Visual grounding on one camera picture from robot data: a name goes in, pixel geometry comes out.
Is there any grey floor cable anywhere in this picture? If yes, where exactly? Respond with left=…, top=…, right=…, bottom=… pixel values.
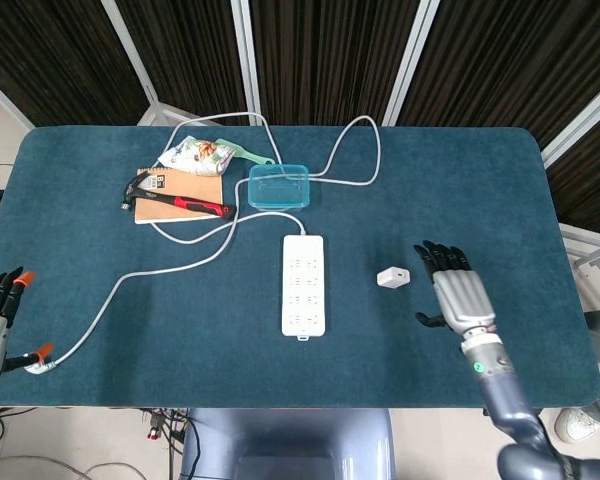
left=0, top=453, right=181, bottom=480

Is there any light green plastic brush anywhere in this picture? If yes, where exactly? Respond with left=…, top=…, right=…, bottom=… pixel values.
left=214, top=137, right=276, bottom=167

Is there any white sneaker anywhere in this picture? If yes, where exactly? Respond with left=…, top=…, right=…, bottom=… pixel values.
left=553, top=407, right=600, bottom=445

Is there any black and red hammer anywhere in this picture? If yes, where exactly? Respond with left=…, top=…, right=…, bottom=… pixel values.
left=119, top=169, right=237, bottom=221

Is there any black floor cable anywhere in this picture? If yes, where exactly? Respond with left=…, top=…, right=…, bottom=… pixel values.
left=0, top=407, right=37, bottom=447

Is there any dark screen panel white frame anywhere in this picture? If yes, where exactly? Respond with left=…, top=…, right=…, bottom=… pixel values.
left=239, top=0, right=441, bottom=126
left=114, top=0, right=261, bottom=126
left=544, top=114, right=600, bottom=239
left=394, top=0, right=600, bottom=166
left=0, top=0, right=161, bottom=129

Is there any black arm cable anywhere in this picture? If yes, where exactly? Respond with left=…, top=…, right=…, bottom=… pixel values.
left=529, top=407, right=584, bottom=480

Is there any brown kraft notebook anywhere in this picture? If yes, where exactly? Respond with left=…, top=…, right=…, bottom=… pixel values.
left=133, top=167, right=226, bottom=225

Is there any white power strip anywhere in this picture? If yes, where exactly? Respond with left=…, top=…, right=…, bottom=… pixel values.
left=281, top=234, right=327, bottom=344

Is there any blue-grey robot torso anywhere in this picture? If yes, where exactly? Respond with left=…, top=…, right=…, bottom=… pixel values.
left=179, top=407, right=396, bottom=480

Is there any white power adapter plug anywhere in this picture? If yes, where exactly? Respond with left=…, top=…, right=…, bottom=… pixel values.
left=376, top=267, right=412, bottom=289

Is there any grey power strip cord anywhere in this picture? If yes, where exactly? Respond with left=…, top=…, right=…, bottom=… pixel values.
left=23, top=210, right=309, bottom=375

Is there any clear container with blue rim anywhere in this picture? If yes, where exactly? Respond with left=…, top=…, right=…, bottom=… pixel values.
left=247, top=163, right=312, bottom=211

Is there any white snack bag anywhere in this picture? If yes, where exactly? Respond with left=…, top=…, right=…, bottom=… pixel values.
left=158, top=136, right=237, bottom=177

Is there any robot right five-finger hand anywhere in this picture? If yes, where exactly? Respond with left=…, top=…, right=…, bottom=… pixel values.
left=413, top=240, right=499, bottom=335

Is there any teal carpet table mat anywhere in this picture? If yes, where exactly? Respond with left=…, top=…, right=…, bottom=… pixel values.
left=0, top=124, right=600, bottom=410

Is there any white loose looped cable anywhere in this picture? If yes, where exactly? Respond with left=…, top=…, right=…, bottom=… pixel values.
left=150, top=112, right=383, bottom=246

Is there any white metal rack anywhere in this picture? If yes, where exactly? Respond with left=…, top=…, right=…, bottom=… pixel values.
left=562, top=224, right=600, bottom=306

